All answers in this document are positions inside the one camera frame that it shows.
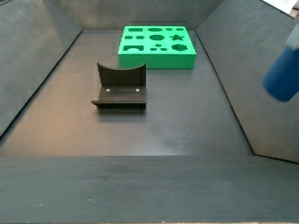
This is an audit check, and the green shape sorting board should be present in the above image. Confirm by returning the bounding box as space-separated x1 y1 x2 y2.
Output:
117 26 196 69

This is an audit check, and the blue oval peg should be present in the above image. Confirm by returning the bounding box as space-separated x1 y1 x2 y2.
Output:
263 46 299 102

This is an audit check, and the black curved holder stand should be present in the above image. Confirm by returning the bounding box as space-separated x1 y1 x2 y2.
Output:
91 64 147 107

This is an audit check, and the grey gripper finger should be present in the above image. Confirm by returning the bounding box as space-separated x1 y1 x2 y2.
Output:
286 24 299 50

